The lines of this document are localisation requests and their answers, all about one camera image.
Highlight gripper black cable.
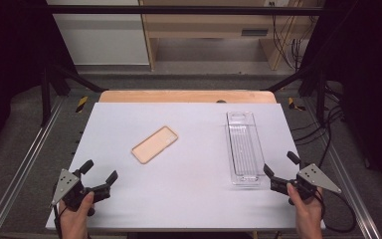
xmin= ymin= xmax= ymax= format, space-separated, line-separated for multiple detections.
xmin=312 ymin=189 xmax=358 ymax=233
xmin=52 ymin=198 xmax=70 ymax=239

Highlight yellow black tape marker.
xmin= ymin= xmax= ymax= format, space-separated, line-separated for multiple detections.
xmin=75 ymin=96 xmax=90 ymax=114
xmin=287 ymin=97 xmax=306 ymax=113

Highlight black horizontal bar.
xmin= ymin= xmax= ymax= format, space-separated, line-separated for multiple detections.
xmin=43 ymin=4 xmax=326 ymax=16

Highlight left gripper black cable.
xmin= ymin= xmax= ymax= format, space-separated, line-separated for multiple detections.
xmin=52 ymin=198 xmax=70 ymax=239

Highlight white cabinet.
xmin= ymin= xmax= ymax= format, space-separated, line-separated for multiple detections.
xmin=46 ymin=0 xmax=151 ymax=66

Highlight black hanging cable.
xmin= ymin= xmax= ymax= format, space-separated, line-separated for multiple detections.
xmin=271 ymin=2 xmax=297 ymax=70

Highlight white power socket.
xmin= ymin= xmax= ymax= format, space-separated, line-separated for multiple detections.
xmin=264 ymin=0 xmax=292 ymax=8

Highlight metal floor rail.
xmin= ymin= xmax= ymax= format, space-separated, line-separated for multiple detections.
xmin=301 ymin=98 xmax=382 ymax=239
xmin=0 ymin=96 xmax=66 ymax=239

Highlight black curtain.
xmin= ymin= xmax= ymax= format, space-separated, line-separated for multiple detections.
xmin=0 ymin=0 xmax=78 ymax=164
xmin=297 ymin=0 xmax=382 ymax=194

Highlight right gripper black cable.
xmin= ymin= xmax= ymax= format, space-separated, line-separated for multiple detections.
xmin=312 ymin=189 xmax=358 ymax=233

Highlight dark label on desk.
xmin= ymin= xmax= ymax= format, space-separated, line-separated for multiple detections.
xmin=241 ymin=29 xmax=269 ymax=37

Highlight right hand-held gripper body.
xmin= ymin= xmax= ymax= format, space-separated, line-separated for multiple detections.
xmin=288 ymin=162 xmax=343 ymax=202

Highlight black metal stand frame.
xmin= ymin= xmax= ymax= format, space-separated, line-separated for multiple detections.
xmin=40 ymin=63 xmax=109 ymax=127
xmin=264 ymin=64 xmax=328 ymax=125

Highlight beige phone case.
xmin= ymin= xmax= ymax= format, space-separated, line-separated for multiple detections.
xmin=130 ymin=124 xmax=179 ymax=165

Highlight black floor cables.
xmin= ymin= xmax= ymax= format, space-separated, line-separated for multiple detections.
xmin=291 ymin=84 xmax=346 ymax=168

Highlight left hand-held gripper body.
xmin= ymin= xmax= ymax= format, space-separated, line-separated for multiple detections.
xmin=50 ymin=168 xmax=96 ymax=217

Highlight person's right hand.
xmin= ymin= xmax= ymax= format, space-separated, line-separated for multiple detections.
xmin=286 ymin=182 xmax=325 ymax=229

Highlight person's left hand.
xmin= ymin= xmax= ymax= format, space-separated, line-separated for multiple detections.
xmin=58 ymin=191 xmax=96 ymax=234

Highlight clear plastic tray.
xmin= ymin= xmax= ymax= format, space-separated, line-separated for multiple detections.
xmin=224 ymin=111 xmax=270 ymax=187

